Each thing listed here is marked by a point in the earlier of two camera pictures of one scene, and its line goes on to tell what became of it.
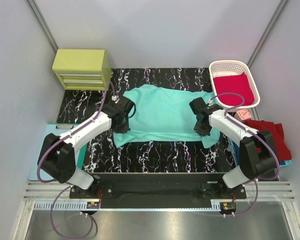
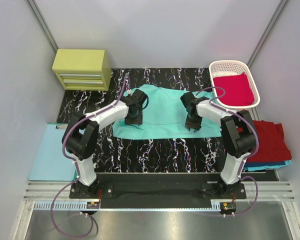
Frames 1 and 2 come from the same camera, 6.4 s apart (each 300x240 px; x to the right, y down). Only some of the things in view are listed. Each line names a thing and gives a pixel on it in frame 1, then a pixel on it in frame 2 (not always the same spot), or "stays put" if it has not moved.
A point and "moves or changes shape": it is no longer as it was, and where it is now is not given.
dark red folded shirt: (278, 138) stays put
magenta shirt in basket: (236, 84) stays put
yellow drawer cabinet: (88, 69) stays put
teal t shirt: (163, 114) moves or changes shape
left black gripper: (123, 124) to (133, 120)
